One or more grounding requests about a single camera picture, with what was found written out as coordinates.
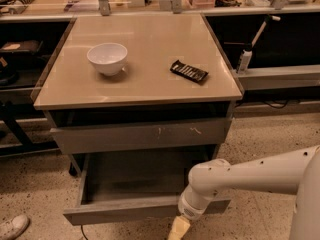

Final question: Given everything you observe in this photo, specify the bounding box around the grey drawer cabinet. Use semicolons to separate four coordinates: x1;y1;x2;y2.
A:
33;14;242;173

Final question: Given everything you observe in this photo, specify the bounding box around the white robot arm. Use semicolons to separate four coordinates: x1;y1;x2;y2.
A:
168;145;320;240

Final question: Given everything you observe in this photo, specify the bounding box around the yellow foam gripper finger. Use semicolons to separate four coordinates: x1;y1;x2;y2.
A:
168;216;190;240

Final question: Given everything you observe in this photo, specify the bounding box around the white ceramic bowl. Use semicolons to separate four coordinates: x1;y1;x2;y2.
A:
87;43;128;76

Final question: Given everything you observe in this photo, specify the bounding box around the white sneaker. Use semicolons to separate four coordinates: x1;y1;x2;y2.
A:
0;215;30;240

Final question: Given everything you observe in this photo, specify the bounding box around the black case on shelf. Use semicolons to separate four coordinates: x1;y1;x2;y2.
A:
0;40;43;54

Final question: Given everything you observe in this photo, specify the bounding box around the grey drawer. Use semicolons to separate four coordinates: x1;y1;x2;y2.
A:
63;150;232;226
51;118;231;154

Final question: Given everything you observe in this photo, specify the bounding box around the white handled rod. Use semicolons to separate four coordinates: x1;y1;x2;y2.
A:
251;15;281;48

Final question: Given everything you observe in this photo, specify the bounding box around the grey top drawer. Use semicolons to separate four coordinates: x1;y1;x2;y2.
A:
51;118;231;154

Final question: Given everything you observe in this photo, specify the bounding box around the white tube bottle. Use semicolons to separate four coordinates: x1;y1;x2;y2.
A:
236;50;252;74

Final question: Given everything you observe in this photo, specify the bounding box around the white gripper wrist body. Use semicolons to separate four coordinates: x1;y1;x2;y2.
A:
178;185;213;221

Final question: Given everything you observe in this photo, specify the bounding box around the black snack bar packet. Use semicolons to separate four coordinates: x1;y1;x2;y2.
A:
170;60;208;83

